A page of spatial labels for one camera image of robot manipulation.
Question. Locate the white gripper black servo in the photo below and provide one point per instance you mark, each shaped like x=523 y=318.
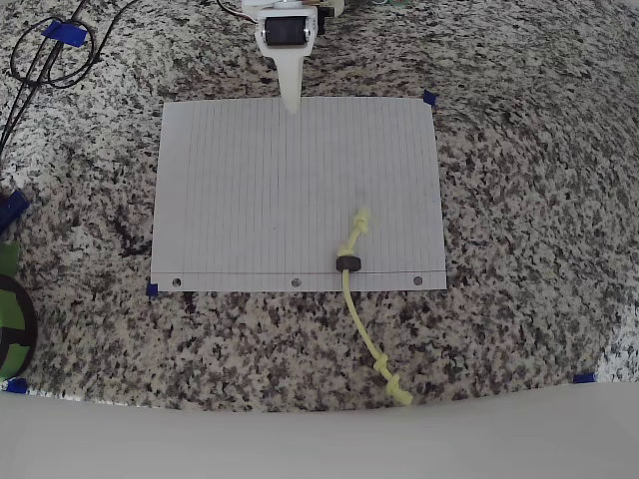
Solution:
x=286 y=31

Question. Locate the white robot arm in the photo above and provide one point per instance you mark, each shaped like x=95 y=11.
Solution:
x=254 y=4

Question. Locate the lined paper sheet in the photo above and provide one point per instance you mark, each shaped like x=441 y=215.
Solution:
x=249 y=199

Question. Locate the blue tape piece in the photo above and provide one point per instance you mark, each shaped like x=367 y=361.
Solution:
x=65 y=34
x=584 y=378
x=430 y=99
x=16 y=385
x=152 y=290

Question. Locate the blue plastic block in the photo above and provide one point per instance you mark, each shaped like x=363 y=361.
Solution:
x=12 y=207

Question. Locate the green tape piece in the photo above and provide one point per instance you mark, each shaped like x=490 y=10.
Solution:
x=7 y=257

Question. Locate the green tape roll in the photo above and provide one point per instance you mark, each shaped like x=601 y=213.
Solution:
x=10 y=309

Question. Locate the white ledge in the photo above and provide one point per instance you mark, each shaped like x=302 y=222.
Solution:
x=319 y=444

